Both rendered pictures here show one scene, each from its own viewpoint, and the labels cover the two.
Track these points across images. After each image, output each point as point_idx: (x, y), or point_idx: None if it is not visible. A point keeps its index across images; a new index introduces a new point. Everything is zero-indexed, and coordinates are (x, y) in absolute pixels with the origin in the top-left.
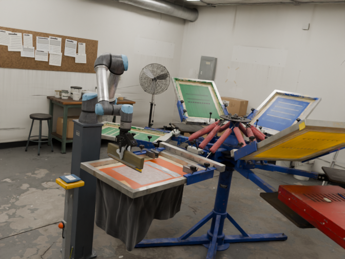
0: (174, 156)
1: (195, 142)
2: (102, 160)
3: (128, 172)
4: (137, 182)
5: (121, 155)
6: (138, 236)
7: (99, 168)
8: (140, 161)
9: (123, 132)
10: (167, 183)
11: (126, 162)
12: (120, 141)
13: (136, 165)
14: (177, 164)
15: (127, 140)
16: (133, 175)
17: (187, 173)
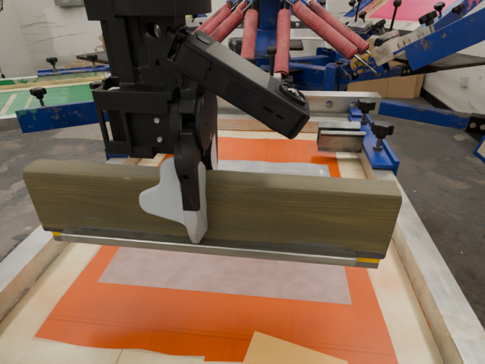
0: (220, 115)
1: (276, 53)
2: (17, 264)
3: (195, 256)
4: (307, 296)
5: (205, 222)
6: None
7: (38, 324)
8: (396, 214)
9: (166, 42)
10: (425, 232)
11: (256, 251)
12: (174, 126)
13: (350, 245)
14: (251, 135)
15: (237, 98)
16: (231, 260)
17: (322, 152)
